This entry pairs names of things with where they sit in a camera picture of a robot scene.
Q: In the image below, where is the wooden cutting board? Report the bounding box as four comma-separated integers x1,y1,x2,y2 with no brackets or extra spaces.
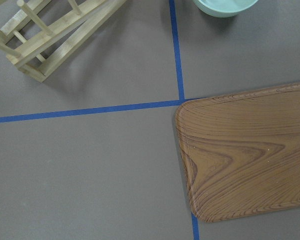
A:
175,82,300,223

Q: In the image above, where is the wooden mug rack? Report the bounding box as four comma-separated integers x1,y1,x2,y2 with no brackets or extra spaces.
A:
0,0,125,83

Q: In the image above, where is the light green bowl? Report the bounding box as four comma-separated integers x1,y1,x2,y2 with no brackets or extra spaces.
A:
193,0,258,18

